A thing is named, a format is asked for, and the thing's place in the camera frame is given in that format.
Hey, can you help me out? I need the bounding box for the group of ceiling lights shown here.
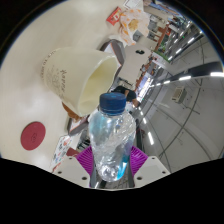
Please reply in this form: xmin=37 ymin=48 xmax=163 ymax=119
xmin=139 ymin=19 xmax=224 ymax=148

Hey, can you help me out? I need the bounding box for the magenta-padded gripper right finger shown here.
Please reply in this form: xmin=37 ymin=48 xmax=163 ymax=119
xmin=128 ymin=145 xmax=171 ymax=188

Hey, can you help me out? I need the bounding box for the cream mug with brown handle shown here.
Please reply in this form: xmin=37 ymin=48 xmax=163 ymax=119
xmin=39 ymin=46 xmax=121 ymax=123

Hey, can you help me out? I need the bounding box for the ceiling air conditioner unit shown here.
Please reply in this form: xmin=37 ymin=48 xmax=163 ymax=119
xmin=171 ymin=85 xmax=188 ymax=104

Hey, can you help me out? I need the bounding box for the group of beige chairs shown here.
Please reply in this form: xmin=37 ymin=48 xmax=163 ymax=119
xmin=118 ymin=13 xmax=188 ymax=98

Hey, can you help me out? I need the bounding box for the colourful printed paper flyer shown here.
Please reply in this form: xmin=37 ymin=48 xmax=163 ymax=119
xmin=49 ymin=134 xmax=73 ymax=173

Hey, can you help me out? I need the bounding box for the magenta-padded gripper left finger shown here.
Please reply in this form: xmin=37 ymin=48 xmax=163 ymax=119
xmin=53 ymin=145 xmax=98 ymax=189

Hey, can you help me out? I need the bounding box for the flat round red coaster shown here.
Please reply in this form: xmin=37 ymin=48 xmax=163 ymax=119
xmin=20 ymin=121 xmax=47 ymax=151

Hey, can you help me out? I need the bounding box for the clear plastic bottle blue cap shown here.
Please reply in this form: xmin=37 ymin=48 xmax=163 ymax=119
xmin=88 ymin=92 xmax=137 ymax=183

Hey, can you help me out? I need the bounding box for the red paper packet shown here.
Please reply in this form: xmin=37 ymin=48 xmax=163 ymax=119
xmin=106 ymin=7 xmax=124 ymax=26

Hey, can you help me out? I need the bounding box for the crumpled food wrapper paper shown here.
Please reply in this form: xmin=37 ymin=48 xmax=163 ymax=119
xmin=118 ymin=8 xmax=151 ymax=46

